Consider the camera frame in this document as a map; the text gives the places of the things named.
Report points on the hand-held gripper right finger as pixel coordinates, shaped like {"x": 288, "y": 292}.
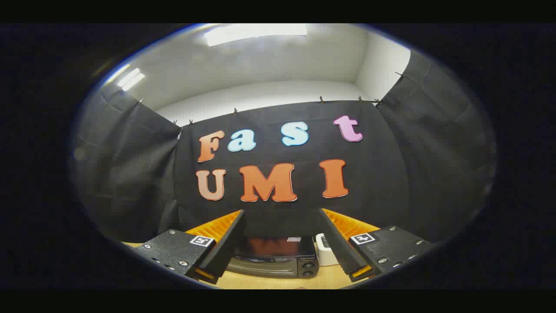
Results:
{"x": 339, "y": 248}

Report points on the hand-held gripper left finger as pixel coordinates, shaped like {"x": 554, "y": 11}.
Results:
{"x": 226, "y": 248}

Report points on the black toaster oven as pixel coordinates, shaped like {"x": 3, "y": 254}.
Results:
{"x": 273, "y": 252}

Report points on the white bread toaster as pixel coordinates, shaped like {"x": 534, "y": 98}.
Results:
{"x": 323, "y": 255}

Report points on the black backdrop cloth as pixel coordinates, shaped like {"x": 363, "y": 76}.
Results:
{"x": 391, "y": 174}

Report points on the small ceiling light panel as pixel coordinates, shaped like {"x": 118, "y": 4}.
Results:
{"x": 130, "y": 79}

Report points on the long ceiling light panel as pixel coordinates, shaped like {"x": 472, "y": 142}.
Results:
{"x": 256, "y": 34}

